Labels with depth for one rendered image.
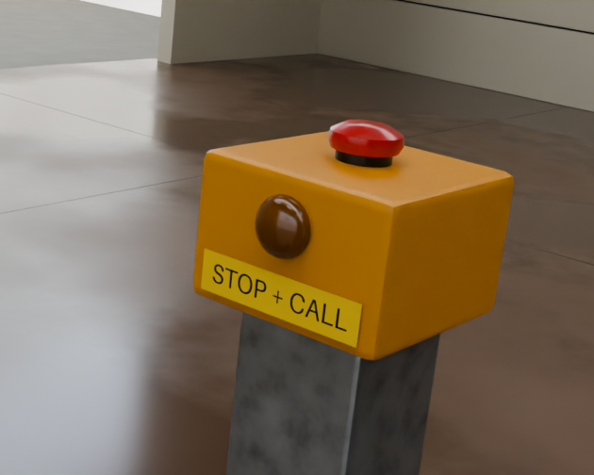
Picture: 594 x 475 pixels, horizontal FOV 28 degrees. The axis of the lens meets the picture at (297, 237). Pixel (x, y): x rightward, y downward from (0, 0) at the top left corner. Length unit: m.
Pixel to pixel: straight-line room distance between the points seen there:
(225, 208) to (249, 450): 0.14
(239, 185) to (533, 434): 2.41
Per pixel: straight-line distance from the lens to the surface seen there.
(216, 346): 3.21
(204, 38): 8.06
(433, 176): 0.60
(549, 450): 2.90
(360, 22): 8.83
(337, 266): 0.56
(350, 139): 0.60
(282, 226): 0.56
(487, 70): 8.30
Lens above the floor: 1.21
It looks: 17 degrees down
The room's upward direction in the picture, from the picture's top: 6 degrees clockwise
